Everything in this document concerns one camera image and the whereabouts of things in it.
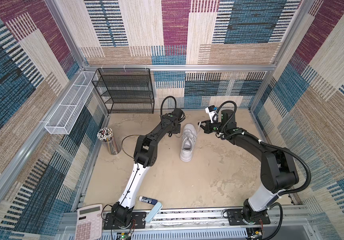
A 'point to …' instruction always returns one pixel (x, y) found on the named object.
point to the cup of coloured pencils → (106, 135)
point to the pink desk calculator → (89, 225)
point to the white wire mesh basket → (64, 116)
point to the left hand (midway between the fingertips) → (175, 128)
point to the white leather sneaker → (189, 136)
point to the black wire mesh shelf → (125, 90)
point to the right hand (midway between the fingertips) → (199, 124)
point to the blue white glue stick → (147, 200)
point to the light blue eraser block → (153, 212)
